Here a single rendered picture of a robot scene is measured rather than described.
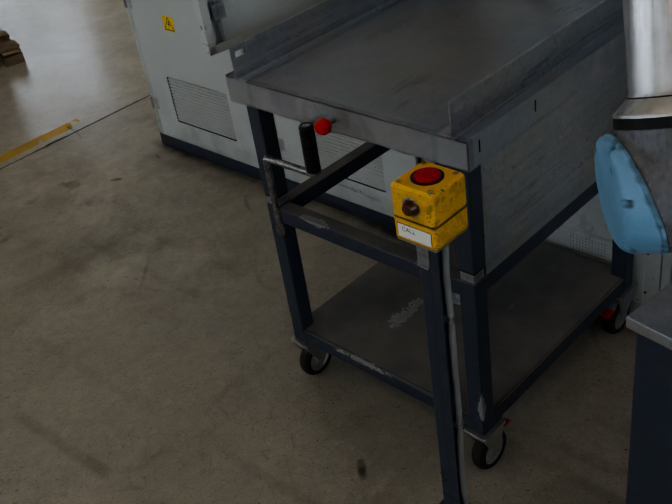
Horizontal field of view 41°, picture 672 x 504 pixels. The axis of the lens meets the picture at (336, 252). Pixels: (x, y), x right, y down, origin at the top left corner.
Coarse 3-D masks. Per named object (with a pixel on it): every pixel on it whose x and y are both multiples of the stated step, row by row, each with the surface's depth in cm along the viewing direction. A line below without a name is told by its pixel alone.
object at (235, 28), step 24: (192, 0) 194; (216, 0) 196; (240, 0) 201; (264, 0) 205; (288, 0) 209; (312, 0) 213; (216, 24) 200; (240, 24) 204; (264, 24) 208; (216, 48) 199
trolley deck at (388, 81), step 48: (432, 0) 207; (480, 0) 203; (528, 0) 199; (576, 0) 195; (336, 48) 191; (384, 48) 187; (432, 48) 184; (480, 48) 180; (528, 48) 177; (624, 48) 179; (240, 96) 187; (288, 96) 175; (336, 96) 171; (384, 96) 168; (432, 96) 165; (528, 96) 160; (384, 144) 163; (432, 144) 154; (480, 144) 151
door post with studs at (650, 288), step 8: (648, 256) 221; (656, 256) 219; (648, 264) 222; (656, 264) 220; (648, 272) 223; (656, 272) 221; (648, 280) 224; (656, 280) 223; (648, 288) 226; (656, 288) 224; (648, 296) 227; (640, 304) 230
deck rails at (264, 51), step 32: (352, 0) 203; (384, 0) 210; (608, 0) 175; (288, 32) 191; (320, 32) 198; (576, 32) 170; (608, 32) 178; (256, 64) 187; (512, 64) 157; (544, 64) 165; (480, 96) 153; (512, 96) 160; (448, 128) 153
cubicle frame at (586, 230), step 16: (592, 208) 225; (576, 224) 231; (592, 224) 227; (544, 240) 242; (560, 240) 238; (576, 240) 234; (592, 240) 230; (608, 240) 226; (592, 256) 233; (608, 256) 229; (640, 256) 222; (640, 272) 224; (640, 288) 227
